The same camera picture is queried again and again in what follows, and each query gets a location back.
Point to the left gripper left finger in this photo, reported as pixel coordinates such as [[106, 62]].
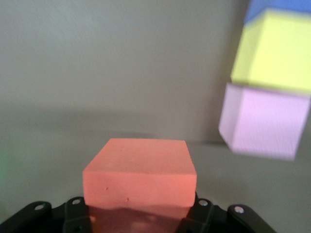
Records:
[[73, 218]]

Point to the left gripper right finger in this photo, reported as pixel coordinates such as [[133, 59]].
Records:
[[201, 218]]

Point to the orange foam cube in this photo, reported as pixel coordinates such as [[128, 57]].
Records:
[[138, 170]]

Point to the pink foam cube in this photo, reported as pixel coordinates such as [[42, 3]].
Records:
[[264, 126]]

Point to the yellow foam cube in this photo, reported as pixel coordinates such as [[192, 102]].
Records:
[[274, 53]]

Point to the purple foam cube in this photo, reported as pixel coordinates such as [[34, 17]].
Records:
[[279, 7]]

